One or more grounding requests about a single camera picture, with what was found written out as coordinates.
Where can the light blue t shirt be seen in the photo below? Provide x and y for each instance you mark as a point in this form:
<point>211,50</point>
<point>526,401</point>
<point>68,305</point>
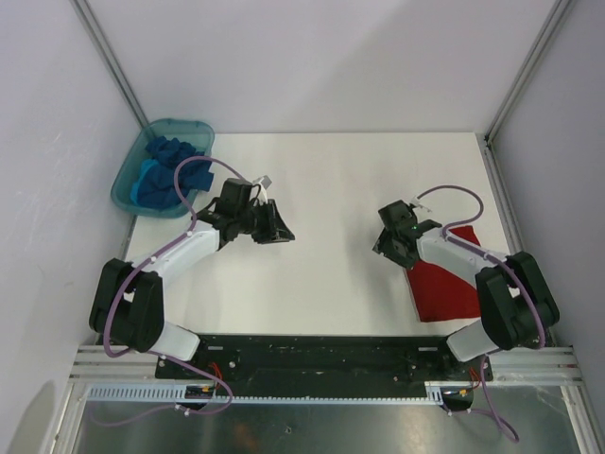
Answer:
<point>143,184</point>

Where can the left aluminium frame post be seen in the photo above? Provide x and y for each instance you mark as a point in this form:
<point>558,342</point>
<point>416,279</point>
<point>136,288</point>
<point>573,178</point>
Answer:
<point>102,45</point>

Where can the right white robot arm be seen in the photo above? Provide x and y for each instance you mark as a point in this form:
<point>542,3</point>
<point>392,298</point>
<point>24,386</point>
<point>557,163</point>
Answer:
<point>505,297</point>

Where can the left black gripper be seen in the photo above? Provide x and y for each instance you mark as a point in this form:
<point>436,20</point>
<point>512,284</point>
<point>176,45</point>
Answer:
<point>275,230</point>

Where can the aluminium frame post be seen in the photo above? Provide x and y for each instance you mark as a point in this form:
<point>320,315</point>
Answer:
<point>546,36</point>
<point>102,45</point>

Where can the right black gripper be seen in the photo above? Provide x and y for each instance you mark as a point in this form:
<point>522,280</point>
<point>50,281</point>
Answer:
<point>383,244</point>

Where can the teal plastic bin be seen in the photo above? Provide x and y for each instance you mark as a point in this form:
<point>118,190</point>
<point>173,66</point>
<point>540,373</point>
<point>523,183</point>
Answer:
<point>168,141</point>

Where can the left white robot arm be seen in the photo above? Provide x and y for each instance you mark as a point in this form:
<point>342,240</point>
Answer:
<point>128,307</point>

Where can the right aluminium frame post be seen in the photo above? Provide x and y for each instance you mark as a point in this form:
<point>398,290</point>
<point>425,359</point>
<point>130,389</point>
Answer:
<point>546,36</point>

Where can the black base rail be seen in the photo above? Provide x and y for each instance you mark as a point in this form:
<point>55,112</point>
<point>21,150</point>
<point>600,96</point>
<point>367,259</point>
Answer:
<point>333,367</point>

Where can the red t shirt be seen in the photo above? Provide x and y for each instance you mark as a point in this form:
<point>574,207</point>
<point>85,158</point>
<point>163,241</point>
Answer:
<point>444,291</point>

